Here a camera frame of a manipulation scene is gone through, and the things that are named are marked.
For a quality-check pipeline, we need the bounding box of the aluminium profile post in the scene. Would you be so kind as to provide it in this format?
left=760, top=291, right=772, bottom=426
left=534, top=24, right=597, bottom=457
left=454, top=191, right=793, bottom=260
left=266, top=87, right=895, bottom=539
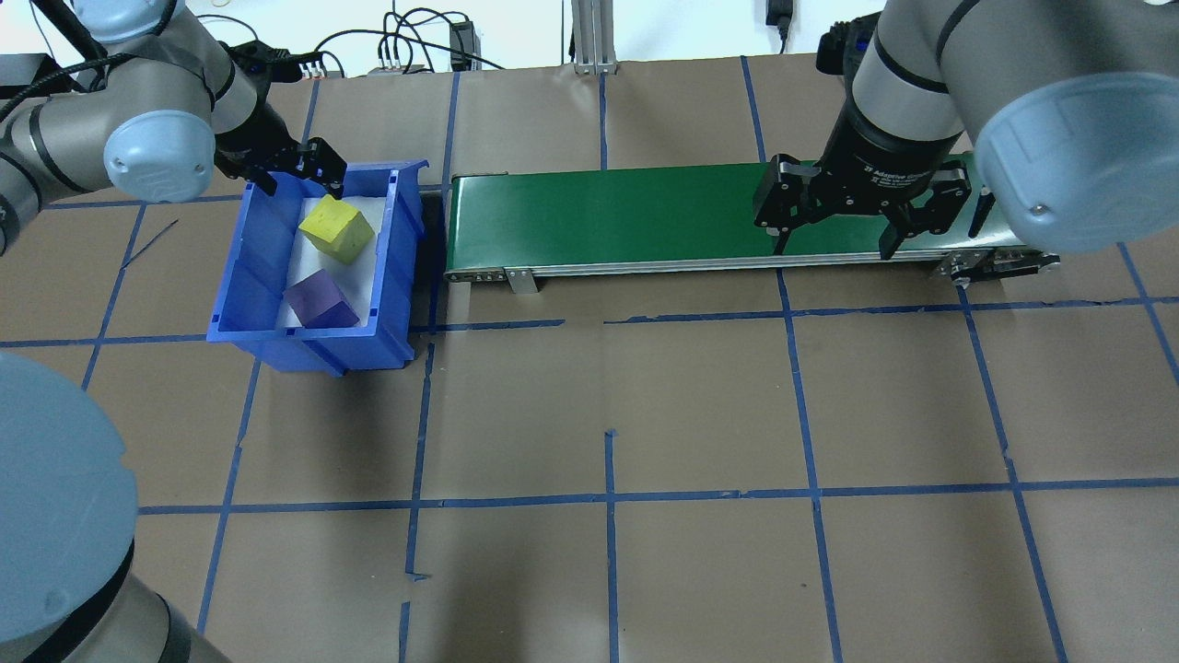
left=571, top=0, right=620, bottom=75

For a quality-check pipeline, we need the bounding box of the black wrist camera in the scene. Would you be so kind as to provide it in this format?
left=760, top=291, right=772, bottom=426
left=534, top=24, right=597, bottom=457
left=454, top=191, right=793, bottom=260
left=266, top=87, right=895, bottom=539
left=226, top=41, right=305, bottom=84
left=815, top=18, right=885, bottom=79

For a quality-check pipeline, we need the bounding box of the purple foam block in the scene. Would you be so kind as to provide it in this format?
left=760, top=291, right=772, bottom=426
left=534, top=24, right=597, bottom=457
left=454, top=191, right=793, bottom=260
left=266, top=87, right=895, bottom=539
left=282, top=269, right=362, bottom=331

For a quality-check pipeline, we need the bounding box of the yellow foam block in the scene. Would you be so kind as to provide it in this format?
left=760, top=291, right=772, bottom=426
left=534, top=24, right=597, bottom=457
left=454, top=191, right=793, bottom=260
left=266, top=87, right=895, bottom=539
left=298, top=193, right=377, bottom=266

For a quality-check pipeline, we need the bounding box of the green conveyor belt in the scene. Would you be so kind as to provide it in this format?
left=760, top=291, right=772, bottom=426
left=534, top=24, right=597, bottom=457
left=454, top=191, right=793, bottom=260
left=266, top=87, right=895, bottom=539
left=444, top=152, right=1062, bottom=297

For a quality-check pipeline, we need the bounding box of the white foam pad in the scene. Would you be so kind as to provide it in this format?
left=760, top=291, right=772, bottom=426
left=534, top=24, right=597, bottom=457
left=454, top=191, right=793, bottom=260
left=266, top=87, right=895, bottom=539
left=276, top=189, right=395, bottom=331

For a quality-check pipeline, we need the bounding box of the blue plastic storage bin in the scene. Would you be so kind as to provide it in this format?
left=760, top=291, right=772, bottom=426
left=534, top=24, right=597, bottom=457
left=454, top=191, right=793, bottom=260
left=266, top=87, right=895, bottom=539
left=206, top=159, right=431, bottom=377

